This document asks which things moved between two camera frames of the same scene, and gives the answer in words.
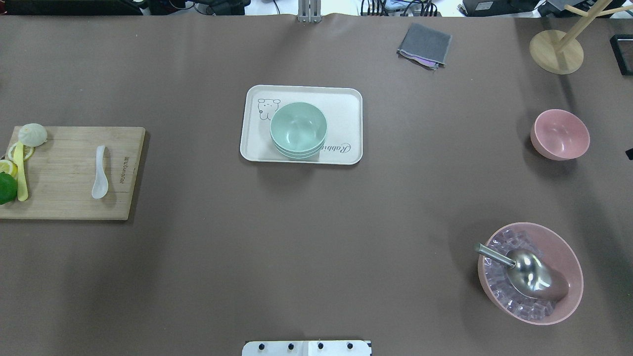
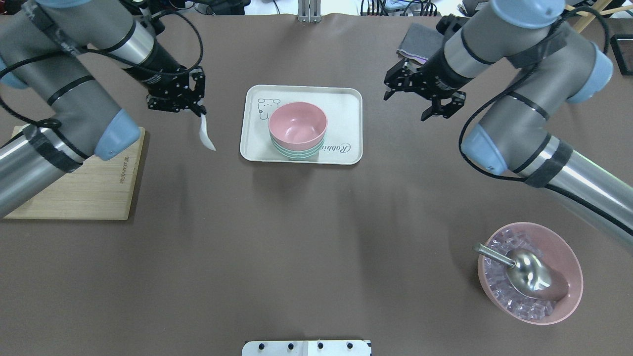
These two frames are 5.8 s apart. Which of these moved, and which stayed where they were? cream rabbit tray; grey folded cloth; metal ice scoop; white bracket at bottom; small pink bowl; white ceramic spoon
Moved: white ceramic spoon; small pink bowl
Stayed: cream rabbit tray; grey folded cloth; metal ice scoop; white bracket at bottom
